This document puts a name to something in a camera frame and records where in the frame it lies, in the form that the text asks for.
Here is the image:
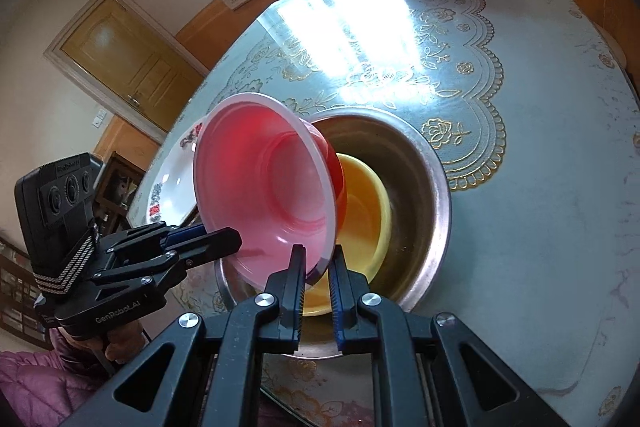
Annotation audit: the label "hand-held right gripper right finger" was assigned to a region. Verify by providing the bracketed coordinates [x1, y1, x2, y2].
[327, 246, 571, 427]

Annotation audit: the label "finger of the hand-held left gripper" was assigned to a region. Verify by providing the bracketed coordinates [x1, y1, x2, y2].
[100, 222, 212, 260]
[92, 227, 244, 290]

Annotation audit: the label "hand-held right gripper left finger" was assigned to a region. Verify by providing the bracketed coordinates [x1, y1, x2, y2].
[70, 244, 307, 427]

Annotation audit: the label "red plastic bowl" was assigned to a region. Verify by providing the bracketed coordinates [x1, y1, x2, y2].
[192, 93, 348, 289]

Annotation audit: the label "yellow plastic bowl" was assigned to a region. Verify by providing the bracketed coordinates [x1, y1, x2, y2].
[300, 153, 392, 318]

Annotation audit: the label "stainless steel basin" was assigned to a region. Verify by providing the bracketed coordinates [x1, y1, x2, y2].
[215, 107, 453, 360]

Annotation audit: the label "person's left forearm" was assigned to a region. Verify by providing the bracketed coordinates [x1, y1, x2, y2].
[0, 327, 113, 427]

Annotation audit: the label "person's left hand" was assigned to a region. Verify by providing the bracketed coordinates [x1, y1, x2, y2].
[65, 321, 148, 370]

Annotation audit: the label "white plate red characters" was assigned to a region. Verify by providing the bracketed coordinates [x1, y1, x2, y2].
[145, 116, 211, 233]

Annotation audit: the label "dark wooden cabinet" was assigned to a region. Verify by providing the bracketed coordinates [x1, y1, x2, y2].
[97, 151, 148, 233]

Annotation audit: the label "wooden door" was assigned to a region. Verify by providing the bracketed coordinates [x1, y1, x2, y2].
[45, 0, 211, 132]

